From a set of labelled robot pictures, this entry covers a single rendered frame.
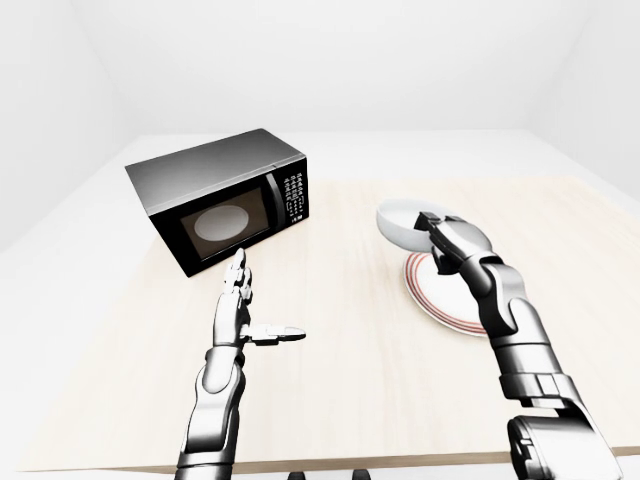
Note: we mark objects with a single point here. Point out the white plate with red rings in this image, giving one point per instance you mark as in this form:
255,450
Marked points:
440,295

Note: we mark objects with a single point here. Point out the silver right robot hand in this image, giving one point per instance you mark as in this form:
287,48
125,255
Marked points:
455,240

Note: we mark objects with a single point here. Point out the white bowl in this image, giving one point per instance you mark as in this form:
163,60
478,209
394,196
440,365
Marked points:
400,227

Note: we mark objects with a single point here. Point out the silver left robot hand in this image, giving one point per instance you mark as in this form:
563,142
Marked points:
230,310

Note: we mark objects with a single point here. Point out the small dark shape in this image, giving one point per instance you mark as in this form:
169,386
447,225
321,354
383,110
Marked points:
296,475
360,475

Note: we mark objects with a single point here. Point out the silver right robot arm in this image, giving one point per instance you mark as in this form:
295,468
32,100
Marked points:
530,370

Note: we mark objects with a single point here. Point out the black and silver microwave oven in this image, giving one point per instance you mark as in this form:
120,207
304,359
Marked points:
215,170

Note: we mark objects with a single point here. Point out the white round microwave turntable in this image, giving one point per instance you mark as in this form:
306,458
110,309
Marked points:
222,223

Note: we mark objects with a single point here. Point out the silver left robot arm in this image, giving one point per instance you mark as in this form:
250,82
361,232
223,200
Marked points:
212,405

